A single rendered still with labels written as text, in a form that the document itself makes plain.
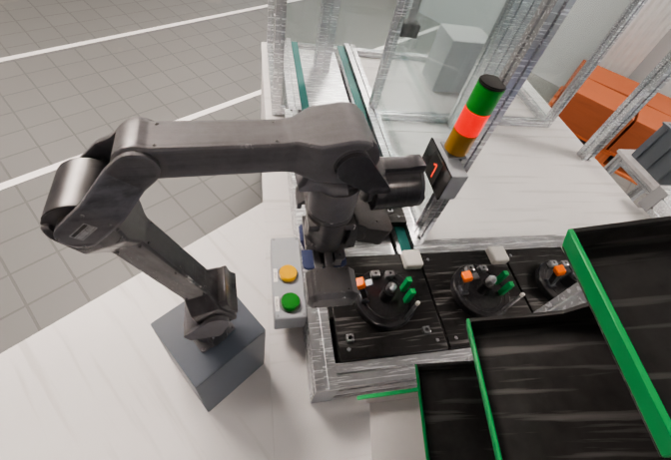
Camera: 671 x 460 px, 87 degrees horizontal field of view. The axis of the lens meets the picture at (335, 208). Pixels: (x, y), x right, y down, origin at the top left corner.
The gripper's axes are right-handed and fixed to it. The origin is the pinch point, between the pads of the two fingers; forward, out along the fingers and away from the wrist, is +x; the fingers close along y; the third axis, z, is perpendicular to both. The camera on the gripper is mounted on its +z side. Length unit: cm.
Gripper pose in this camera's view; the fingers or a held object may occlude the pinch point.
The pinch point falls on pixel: (319, 257)
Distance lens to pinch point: 52.7
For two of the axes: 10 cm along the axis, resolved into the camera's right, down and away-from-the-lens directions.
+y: -1.5, -7.8, 6.1
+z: 9.8, -0.2, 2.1
